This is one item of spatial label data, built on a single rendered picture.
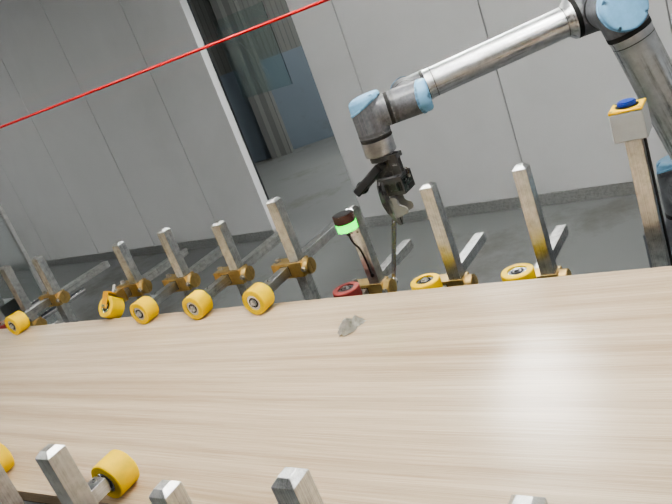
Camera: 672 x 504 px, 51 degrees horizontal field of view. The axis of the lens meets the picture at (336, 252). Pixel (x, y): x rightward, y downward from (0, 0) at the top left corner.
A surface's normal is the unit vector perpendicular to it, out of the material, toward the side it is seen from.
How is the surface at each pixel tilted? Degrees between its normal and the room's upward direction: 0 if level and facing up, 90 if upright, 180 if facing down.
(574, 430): 0
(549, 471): 0
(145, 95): 90
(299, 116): 90
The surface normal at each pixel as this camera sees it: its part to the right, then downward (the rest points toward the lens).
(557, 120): -0.53, 0.45
